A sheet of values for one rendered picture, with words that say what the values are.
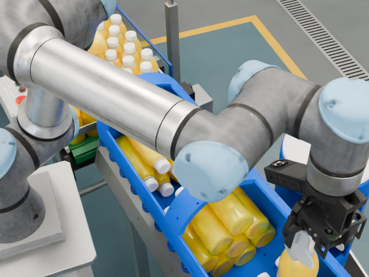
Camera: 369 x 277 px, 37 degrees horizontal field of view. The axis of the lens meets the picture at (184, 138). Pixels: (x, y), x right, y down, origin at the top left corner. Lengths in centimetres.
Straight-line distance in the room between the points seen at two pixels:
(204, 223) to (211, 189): 70
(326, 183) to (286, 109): 12
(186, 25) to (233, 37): 35
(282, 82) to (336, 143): 10
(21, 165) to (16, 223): 14
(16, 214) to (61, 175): 22
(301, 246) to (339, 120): 29
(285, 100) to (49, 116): 58
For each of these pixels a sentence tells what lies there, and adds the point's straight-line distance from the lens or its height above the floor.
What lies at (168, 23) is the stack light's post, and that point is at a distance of 211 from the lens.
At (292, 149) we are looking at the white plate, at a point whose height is 104.
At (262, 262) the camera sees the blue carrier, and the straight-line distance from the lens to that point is 146.
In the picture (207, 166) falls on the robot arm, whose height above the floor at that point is 176.
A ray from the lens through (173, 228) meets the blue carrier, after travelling 130.
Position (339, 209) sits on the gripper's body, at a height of 161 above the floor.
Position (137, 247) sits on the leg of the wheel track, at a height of 45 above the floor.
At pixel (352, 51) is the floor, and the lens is 378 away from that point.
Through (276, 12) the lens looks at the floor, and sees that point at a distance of 406.
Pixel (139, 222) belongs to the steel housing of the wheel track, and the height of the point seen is 87.
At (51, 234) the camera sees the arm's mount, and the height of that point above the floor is 118.
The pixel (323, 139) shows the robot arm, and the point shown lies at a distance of 69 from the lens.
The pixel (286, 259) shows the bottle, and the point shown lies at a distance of 97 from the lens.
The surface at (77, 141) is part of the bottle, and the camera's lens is 183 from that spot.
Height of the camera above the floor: 222
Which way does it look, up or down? 46 degrees down
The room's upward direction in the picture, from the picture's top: 2 degrees counter-clockwise
